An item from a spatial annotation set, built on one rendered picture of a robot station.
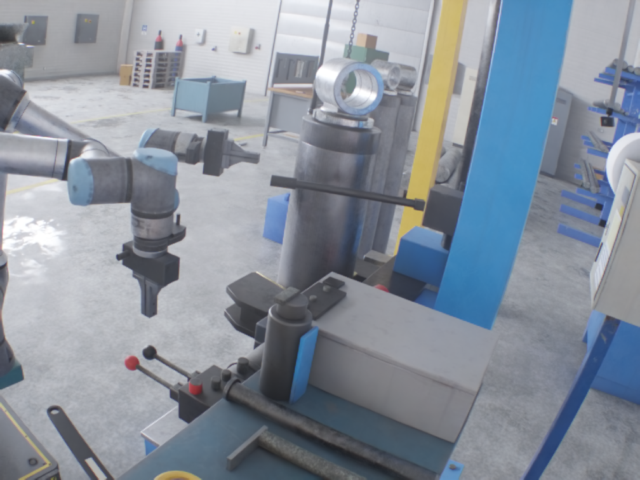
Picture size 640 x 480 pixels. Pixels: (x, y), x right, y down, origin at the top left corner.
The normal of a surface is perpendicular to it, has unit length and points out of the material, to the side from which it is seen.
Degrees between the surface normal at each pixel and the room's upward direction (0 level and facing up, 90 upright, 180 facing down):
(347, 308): 0
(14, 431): 0
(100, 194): 104
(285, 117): 90
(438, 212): 90
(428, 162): 90
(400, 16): 90
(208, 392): 0
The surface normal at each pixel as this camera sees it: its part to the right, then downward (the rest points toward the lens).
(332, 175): -0.08, 0.38
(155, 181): 0.42, 0.32
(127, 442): 0.15, -0.91
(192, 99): -0.44, 0.29
